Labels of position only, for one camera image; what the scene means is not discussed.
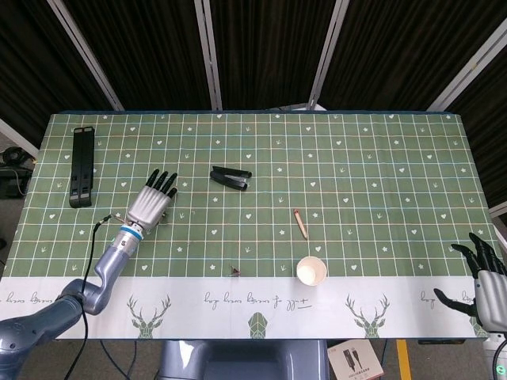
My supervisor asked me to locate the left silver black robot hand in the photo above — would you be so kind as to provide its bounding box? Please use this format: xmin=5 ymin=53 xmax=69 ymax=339
xmin=125 ymin=169 xmax=179 ymax=233

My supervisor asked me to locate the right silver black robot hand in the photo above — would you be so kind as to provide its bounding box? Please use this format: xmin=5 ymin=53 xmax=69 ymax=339
xmin=433 ymin=232 xmax=507 ymax=332

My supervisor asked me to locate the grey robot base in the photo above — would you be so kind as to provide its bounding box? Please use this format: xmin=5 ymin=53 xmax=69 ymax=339
xmin=158 ymin=339 xmax=330 ymax=380

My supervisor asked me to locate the black folding laptop stand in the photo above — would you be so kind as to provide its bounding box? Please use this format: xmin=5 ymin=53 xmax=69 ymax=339
xmin=68 ymin=126 xmax=96 ymax=209

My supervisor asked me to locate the black stapler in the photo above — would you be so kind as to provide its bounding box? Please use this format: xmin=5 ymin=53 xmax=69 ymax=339
xmin=209 ymin=165 xmax=254 ymax=192

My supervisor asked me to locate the green grid tablecloth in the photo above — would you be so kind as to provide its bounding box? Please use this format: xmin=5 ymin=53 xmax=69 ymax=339
xmin=0 ymin=110 xmax=507 ymax=341

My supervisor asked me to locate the black floor equipment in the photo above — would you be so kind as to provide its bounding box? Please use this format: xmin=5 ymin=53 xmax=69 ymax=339
xmin=0 ymin=146 xmax=39 ymax=199

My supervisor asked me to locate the dark fabric screen panel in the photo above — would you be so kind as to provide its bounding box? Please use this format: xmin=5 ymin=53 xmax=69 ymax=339
xmin=447 ymin=51 xmax=507 ymax=211
xmin=0 ymin=0 xmax=116 ymax=135
xmin=208 ymin=0 xmax=337 ymax=111
xmin=65 ymin=0 xmax=215 ymax=111
xmin=320 ymin=0 xmax=507 ymax=112

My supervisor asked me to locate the white paper cup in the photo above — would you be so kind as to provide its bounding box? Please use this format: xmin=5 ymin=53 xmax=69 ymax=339
xmin=295 ymin=256 xmax=328 ymax=287

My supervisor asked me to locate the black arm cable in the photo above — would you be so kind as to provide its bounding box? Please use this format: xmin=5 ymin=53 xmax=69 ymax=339
xmin=73 ymin=213 xmax=128 ymax=380

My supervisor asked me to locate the white cable product box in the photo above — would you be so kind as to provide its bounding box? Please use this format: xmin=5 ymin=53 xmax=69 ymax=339
xmin=327 ymin=340 xmax=384 ymax=380

